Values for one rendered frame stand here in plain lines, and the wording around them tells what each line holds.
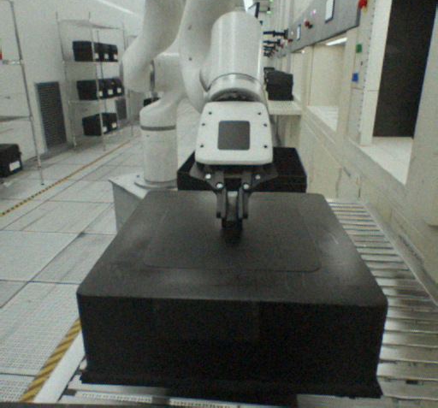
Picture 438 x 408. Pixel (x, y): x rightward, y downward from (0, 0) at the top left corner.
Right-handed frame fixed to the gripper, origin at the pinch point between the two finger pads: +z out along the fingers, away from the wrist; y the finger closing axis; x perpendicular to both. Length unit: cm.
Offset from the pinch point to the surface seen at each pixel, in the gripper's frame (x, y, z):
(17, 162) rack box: 242, -207, -142
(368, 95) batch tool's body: 57, 44, -66
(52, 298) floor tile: 147, -95, -9
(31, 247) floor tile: 184, -136, -45
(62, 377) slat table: 10.2, -21.7, 19.9
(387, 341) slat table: 16.6, 22.7, 13.7
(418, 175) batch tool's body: 20.8, 35.0, -16.2
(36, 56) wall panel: 266, -244, -301
